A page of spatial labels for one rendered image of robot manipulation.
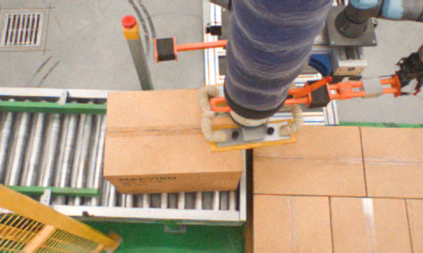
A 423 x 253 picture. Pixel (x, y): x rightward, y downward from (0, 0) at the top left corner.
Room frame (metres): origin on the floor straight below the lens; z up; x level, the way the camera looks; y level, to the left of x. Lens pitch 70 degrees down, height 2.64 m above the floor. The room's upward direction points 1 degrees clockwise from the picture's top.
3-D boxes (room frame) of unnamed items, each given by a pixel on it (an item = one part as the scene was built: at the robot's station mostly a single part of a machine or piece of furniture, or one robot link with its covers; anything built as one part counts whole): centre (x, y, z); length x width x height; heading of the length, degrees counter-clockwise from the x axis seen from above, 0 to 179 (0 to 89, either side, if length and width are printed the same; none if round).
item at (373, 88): (0.71, -0.63, 1.25); 0.07 x 0.07 x 0.04; 9
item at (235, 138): (0.54, -0.18, 1.15); 0.34 x 0.10 x 0.05; 99
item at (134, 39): (1.13, 0.38, 0.50); 0.07 x 0.07 x 1.00; 0
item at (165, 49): (0.85, 0.17, 1.26); 0.09 x 0.08 x 0.05; 9
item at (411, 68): (0.73, -0.74, 1.39); 0.09 x 0.08 x 0.12; 99
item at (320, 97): (0.67, -0.41, 1.25); 0.10 x 0.08 x 0.06; 9
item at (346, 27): (1.14, -0.66, 1.09); 0.15 x 0.15 x 0.10
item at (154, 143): (0.63, 0.15, 0.75); 0.60 x 0.40 x 0.40; 94
